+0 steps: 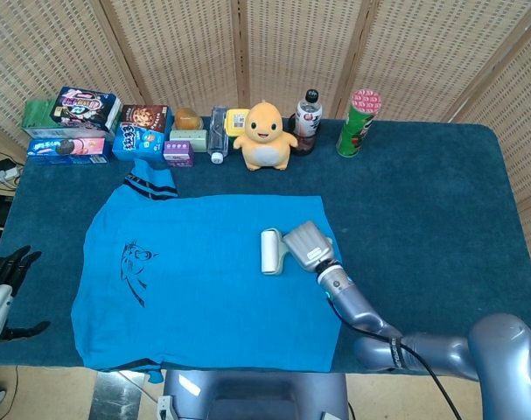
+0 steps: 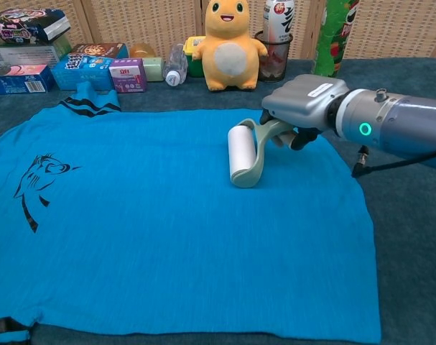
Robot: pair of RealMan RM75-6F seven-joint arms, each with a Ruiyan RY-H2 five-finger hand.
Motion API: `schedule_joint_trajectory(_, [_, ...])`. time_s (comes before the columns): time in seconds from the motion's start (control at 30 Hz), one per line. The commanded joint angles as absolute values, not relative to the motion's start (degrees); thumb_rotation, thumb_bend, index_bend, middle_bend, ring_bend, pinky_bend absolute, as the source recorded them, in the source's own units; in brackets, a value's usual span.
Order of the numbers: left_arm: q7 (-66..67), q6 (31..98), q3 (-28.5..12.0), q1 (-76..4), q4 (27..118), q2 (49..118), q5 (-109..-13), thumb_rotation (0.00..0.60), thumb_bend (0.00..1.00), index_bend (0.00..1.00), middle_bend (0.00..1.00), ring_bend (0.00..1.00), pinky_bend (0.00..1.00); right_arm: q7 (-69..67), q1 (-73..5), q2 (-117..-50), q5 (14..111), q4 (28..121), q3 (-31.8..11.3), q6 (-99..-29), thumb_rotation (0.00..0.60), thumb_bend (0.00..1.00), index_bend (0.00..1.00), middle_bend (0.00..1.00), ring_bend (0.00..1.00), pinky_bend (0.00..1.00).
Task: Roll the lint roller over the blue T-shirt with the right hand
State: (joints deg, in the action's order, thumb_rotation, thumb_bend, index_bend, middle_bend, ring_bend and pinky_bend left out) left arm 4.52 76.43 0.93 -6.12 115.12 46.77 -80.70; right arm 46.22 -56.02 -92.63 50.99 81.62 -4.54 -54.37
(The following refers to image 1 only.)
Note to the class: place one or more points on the clear plastic water bottle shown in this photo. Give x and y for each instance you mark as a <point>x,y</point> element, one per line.
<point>218,135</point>

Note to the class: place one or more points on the yellow small box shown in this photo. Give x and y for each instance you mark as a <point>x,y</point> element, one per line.
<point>235,122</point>

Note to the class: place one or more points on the dark blue tablecloth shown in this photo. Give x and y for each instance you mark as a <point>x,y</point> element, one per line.
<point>422,219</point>

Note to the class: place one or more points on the pale green lint roller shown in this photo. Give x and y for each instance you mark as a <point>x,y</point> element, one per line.
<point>269,251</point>

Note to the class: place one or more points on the orange round fruit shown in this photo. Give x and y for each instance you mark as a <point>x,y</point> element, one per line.
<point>187,119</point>

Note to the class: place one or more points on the pale green small box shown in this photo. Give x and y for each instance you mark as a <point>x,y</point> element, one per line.
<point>187,140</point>

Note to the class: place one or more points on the pink and blue biscuit box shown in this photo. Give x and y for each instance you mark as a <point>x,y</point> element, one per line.
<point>68,149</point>

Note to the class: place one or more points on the brown cookie box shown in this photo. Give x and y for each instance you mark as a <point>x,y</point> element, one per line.
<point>144,116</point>

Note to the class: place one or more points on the blue cookie box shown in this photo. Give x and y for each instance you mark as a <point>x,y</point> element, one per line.
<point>138,144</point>

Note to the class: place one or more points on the woven folding screen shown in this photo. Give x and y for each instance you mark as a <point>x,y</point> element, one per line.
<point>182,52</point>

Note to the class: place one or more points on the purple small box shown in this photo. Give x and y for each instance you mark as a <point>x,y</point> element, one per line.
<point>177,154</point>

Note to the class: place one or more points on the white labelled drink bottle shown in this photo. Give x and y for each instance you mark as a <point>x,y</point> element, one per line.
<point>309,114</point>

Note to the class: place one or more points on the orange dinosaur plush toy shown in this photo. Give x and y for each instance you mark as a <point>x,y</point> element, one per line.
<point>265,140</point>

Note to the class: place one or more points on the green and grey box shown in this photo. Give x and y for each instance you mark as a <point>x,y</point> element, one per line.
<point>35,118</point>

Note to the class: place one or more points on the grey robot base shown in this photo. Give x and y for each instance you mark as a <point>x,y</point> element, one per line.
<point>256,394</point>

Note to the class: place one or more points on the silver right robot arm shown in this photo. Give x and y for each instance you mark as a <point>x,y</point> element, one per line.
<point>357,306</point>

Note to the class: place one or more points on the green chips can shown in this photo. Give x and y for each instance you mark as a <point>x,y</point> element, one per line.
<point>357,131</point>

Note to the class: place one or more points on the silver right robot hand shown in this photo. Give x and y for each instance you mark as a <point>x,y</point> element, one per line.
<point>309,247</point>

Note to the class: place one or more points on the blue t-shirt with black print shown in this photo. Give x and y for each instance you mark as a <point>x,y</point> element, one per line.
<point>204,284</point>

